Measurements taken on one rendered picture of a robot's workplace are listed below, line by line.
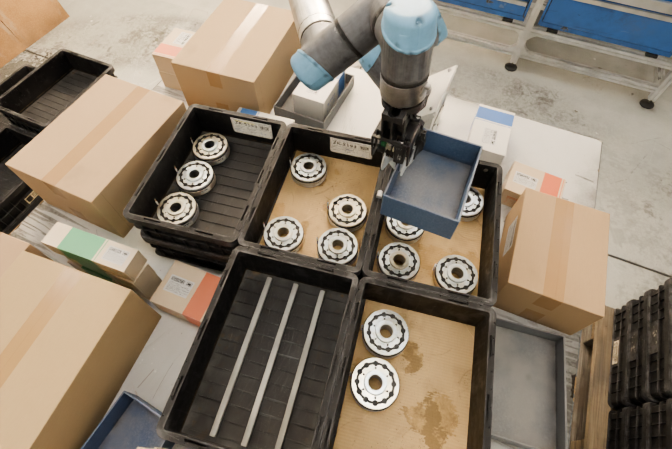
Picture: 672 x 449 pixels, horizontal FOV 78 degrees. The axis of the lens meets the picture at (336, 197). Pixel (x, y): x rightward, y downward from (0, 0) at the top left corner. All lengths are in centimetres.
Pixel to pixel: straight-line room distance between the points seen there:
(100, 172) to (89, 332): 44
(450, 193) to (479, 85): 199
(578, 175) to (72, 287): 149
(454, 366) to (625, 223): 168
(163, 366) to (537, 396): 92
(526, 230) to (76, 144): 125
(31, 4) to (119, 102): 227
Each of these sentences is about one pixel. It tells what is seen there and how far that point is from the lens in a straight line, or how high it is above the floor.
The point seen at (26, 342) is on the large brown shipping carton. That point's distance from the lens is 113.
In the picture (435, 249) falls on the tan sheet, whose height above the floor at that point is 83.
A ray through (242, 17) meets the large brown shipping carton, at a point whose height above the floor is 90.
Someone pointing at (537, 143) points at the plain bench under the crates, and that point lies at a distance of 161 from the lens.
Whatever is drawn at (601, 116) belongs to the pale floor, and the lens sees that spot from 298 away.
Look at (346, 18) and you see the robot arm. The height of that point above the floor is 141.
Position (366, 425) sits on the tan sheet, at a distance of 97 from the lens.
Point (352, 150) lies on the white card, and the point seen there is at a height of 88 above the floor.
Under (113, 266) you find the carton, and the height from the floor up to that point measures 88.
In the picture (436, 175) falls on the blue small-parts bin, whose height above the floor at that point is 107.
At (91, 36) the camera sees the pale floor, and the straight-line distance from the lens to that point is 350.
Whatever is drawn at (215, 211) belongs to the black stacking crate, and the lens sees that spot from 117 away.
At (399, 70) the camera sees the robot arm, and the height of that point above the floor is 140.
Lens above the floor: 180
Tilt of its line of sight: 57 degrees down
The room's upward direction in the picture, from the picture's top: 1 degrees clockwise
